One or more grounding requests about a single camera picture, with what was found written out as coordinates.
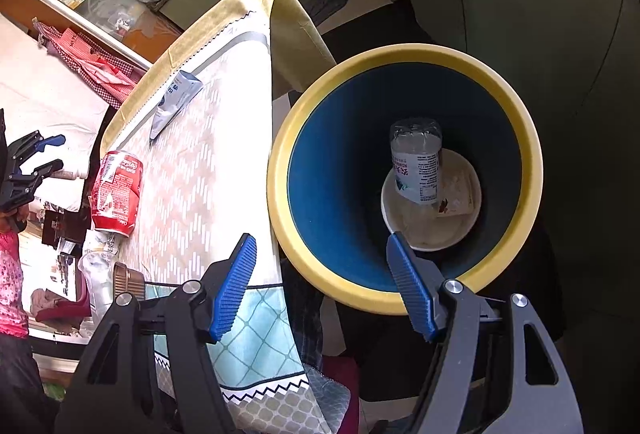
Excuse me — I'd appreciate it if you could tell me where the clear Nongfu water bottle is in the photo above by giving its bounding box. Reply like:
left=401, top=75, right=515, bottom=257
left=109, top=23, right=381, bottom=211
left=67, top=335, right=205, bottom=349
left=390, top=118, right=442, bottom=206

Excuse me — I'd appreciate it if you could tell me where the yellow rimmed blue trash bin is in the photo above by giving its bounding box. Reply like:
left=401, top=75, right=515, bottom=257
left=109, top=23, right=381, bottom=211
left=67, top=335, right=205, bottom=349
left=268, top=44, right=544, bottom=315

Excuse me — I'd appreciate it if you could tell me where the left hand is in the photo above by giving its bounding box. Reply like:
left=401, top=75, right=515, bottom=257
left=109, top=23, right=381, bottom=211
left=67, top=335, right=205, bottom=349
left=0, top=206, right=29, bottom=234

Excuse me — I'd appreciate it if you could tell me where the white paper bowl in bin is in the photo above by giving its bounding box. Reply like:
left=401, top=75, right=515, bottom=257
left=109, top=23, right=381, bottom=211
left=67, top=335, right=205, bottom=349
left=381, top=149, right=483, bottom=252

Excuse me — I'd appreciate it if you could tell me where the white cloth covered table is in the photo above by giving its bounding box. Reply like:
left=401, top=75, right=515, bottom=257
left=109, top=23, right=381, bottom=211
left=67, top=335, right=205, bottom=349
left=0, top=18, right=108, bottom=212

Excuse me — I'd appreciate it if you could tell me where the crushed red cola can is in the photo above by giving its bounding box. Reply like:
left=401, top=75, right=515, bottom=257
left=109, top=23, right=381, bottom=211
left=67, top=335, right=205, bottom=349
left=90, top=150, right=143, bottom=237

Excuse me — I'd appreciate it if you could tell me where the red checkered hanging apron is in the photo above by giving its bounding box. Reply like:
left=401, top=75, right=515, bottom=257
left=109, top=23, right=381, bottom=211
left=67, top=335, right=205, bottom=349
left=32, top=18, right=144, bottom=109

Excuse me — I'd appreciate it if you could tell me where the brown woven coaster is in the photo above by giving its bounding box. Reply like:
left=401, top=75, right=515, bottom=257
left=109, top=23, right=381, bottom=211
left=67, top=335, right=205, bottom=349
left=113, top=262, right=145, bottom=301

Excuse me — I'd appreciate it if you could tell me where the blue white toothpaste tube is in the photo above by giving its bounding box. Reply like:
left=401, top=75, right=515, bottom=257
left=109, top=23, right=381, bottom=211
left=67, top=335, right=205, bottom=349
left=150, top=70, right=203, bottom=142

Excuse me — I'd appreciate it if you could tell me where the patterned beige yellow tablecloth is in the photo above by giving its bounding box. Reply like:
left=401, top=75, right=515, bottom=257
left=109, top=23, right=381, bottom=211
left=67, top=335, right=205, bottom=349
left=101, top=0, right=349, bottom=433

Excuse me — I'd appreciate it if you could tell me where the dark floor mat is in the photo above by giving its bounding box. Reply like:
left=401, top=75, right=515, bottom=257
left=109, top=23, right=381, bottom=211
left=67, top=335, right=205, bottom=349
left=302, top=0, right=348, bottom=26

